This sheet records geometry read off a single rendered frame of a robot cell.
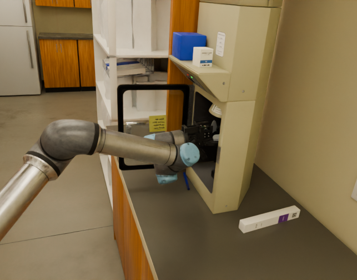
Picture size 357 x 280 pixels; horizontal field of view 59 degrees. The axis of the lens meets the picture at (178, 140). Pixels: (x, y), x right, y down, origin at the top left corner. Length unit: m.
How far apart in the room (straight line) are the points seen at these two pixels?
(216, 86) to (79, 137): 0.46
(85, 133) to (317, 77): 0.92
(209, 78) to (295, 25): 0.60
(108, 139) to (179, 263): 0.47
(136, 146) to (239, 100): 0.39
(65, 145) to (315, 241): 0.93
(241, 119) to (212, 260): 0.49
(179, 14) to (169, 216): 0.80
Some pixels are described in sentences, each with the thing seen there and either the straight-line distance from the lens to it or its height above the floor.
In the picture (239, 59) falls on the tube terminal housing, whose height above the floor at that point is 1.55.
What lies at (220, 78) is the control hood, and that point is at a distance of 1.05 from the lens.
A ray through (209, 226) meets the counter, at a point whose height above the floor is 0.94.
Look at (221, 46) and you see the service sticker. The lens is 1.13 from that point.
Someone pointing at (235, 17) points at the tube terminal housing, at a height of 1.68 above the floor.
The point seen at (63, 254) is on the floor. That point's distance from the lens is 2.53.
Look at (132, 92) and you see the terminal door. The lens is 1.32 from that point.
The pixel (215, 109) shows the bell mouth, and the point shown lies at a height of 1.34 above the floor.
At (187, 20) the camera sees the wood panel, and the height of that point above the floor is 1.64.
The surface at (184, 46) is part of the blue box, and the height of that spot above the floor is 1.56.
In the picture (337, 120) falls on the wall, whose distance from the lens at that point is 1.32.
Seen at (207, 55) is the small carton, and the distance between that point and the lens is 1.11.
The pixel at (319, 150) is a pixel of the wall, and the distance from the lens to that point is 1.39.
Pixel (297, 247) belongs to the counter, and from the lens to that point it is 1.26.
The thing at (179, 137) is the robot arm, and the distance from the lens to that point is 1.19.
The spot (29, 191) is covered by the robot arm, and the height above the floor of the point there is 1.21.
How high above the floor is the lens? 1.73
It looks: 25 degrees down
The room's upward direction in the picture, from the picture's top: 4 degrees clockwise
